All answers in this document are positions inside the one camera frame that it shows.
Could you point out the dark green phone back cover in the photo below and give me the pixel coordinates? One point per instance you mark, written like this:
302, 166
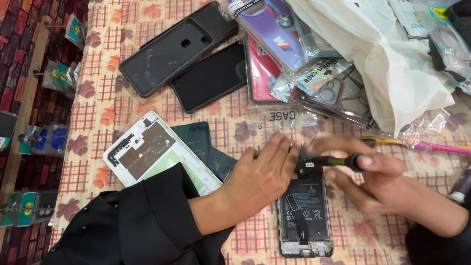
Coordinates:
202, 147

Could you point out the floral checked tablecloth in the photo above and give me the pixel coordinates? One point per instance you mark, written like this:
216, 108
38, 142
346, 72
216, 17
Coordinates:
235, 125

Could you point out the person's right fingers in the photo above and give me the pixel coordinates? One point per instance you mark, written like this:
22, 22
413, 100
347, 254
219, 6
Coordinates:
342, 145

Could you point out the red phone case in packet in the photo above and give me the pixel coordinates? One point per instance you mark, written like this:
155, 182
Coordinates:
261, 70

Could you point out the person's left hand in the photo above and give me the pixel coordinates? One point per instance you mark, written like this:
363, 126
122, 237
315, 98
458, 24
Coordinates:
257, 180

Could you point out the purple bottle with white cap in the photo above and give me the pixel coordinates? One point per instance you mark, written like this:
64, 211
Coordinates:
461, 187

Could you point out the wooden rack with hanging packets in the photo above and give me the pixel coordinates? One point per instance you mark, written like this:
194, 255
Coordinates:
33, 110

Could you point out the plain black phone case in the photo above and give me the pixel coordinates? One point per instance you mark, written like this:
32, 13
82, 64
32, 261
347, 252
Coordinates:
217, 18

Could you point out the person's right hand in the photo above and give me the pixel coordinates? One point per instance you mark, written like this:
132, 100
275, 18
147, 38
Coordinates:
379, 173

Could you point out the purple phone case in packet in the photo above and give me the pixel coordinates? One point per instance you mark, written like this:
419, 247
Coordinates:
274, 33

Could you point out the black phone case with holes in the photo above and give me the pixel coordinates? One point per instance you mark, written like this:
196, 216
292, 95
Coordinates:
165, 59

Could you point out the yellow pink toothbrush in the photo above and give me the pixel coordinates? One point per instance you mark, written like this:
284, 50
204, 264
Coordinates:
430, 146

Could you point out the phone with black battery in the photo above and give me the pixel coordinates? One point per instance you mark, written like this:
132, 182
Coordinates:
304, 213

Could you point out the black glossy phone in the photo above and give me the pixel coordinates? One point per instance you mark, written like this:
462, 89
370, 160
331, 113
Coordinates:
209, 77

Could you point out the holographic label packet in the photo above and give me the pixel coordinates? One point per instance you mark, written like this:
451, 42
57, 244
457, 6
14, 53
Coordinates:
316, 75

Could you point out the black yellow screwdriver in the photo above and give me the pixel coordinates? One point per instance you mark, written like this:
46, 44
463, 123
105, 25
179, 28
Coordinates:
336, 161

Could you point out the white plastic bag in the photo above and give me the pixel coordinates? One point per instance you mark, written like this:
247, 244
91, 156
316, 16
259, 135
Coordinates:
386, 62

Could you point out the clear glitter case in packet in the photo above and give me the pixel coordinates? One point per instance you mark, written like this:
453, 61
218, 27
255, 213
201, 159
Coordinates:
342, 95

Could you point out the teal phone case in packet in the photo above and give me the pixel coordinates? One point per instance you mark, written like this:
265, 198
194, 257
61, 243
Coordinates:
312, 42

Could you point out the white phone back frame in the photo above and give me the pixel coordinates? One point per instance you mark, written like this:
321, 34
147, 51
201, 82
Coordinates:
147, 151

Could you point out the heap of clear accessory packets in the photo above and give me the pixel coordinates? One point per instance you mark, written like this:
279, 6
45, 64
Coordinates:
449, 36

